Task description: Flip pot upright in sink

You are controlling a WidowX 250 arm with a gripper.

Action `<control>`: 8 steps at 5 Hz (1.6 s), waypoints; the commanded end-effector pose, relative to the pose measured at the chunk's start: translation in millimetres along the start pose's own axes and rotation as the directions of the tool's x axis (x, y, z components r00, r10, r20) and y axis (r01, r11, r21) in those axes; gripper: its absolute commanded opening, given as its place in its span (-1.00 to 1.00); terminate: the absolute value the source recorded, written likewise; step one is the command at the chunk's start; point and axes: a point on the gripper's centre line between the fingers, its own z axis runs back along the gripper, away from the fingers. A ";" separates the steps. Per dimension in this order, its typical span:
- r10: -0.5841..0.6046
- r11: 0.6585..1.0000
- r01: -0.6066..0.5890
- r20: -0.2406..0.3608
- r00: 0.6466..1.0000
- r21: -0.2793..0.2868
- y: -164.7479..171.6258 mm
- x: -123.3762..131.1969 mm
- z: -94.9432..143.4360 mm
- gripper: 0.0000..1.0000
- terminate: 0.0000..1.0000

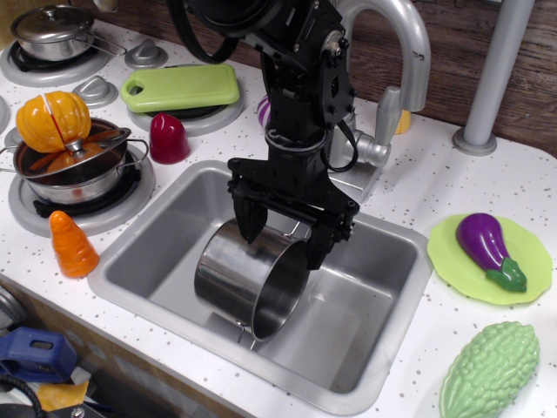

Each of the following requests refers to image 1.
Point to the blue plastic tool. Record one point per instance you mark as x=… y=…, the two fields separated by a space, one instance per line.
x=34 y=355

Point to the grey stove knob front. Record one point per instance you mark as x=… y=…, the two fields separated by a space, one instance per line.
x=96 y=92

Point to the small lidded steel pot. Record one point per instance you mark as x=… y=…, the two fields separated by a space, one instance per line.
x=60 y=32

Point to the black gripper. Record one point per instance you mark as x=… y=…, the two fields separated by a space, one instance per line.
x=294 y=182

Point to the grey stove knob rear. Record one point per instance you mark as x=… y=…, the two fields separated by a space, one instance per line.
x=146 y=55

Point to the grey rear stove burner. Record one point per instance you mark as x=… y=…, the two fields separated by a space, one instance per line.
x=27 y=72

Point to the silver toy faucet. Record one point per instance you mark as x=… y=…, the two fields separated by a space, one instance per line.
x=373 y=150

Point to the purple striped toy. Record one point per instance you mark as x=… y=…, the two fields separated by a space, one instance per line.
x=264 y=111

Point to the grey stove burner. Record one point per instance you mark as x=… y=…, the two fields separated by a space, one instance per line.
x=27 y=72
x=197 y=121
x=123 y=201

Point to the steel pan with lid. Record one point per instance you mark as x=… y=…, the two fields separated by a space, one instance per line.
x=86 y=169

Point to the grey middle stove burner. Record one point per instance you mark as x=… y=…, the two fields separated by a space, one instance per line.
x=197 y=121

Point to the red toy pepper piece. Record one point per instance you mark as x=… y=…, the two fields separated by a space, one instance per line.
x=168 y=140

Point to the yellow toy corn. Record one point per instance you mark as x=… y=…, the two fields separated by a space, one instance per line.
x=404 y=123

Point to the light green plate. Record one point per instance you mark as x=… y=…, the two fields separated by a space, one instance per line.
x=453 y=265

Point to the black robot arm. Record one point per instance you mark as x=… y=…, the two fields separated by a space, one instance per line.
x=303 y=50

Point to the green toy bitter melon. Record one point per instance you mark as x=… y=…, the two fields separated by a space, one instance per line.
x=490 y=371

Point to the grey front stove burner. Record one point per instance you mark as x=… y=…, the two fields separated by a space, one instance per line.
x=123 y=201

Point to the green cutting board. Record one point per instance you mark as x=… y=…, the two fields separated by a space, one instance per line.
x=180 y=88

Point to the purple toy eggplant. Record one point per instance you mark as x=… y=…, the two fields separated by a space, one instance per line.
x=481 y=237

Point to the grey stove knob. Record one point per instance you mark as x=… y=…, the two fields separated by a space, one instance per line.
x=146 y=55
x=96 y=92

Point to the stainless steel pot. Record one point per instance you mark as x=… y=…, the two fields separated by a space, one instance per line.
x=255 y=286

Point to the orange toy pumpkin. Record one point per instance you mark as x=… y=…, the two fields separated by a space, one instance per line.
x=48 y=123

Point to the grey metal sink basin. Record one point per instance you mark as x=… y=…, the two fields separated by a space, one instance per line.
x=328 y=336

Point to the grey vertical post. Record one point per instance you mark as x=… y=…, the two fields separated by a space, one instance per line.
x=476 y=138

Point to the orange toy carrot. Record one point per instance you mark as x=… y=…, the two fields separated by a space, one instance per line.
x=75 y=255

